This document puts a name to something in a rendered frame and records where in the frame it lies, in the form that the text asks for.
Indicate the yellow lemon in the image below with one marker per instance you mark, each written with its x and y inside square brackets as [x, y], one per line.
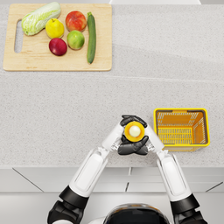
[54, 28]

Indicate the green apple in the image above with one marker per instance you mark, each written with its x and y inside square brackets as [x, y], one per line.
[75, 40]

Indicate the yellow slatted basket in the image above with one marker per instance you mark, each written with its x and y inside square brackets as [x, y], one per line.
[181, 128]

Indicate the dark red apple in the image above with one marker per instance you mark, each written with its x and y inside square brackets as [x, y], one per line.
[58, 46]

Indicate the wooden cutting board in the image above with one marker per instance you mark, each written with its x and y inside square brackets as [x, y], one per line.
[38, 59]

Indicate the dark round robot body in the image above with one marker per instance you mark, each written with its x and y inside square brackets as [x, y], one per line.
[136, 214]

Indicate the green cucumber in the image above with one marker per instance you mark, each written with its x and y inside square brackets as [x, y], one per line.
[91, 38]

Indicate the green napa cabbage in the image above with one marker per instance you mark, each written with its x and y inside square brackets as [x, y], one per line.
[39, 18]

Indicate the red peach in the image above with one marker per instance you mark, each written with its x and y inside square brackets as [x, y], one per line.
[75, 21]

